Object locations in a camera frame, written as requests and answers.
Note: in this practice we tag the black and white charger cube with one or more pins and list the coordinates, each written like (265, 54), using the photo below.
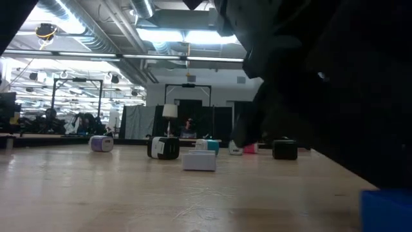
(170, 148)

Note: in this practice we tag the large silver ventilation duct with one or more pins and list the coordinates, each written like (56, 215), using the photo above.
(96, 42)

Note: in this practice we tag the white card pack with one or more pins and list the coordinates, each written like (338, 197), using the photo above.
(199, 161)

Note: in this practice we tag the black partition panels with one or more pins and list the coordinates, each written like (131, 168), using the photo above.
(222, 122)

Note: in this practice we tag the white shade table lamp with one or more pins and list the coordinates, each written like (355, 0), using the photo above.
(169, 111)

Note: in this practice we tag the small silver ventilation duct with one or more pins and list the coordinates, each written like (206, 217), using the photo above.
(141, 8)

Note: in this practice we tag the blue card pack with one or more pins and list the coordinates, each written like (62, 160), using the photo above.
(386, 212)

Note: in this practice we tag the black ceiling spotlight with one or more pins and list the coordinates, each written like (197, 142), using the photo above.
(33, 76)
(115, 78)

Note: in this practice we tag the grey curtain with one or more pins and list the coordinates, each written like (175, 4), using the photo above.
(138, 122)

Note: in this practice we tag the black background rig frame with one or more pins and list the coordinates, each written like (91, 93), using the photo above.
(188, 85)
(77, 79)

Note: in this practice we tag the person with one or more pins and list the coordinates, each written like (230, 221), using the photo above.
(87, 124)
(190, 127)
(51, 120)

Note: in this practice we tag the long ceiling light bar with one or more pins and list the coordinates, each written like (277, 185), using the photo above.
(145, 56)

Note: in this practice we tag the purple charger cube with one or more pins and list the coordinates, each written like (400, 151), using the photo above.
(101, 144)

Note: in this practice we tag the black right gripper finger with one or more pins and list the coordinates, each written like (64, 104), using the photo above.
(354, 154)
(251, 122)

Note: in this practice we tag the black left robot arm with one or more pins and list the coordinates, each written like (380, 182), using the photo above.
(9, 13)

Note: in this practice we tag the pink charger cube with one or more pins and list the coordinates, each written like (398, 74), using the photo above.
(251, 149)

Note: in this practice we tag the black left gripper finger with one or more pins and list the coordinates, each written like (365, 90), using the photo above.
(193, 4)

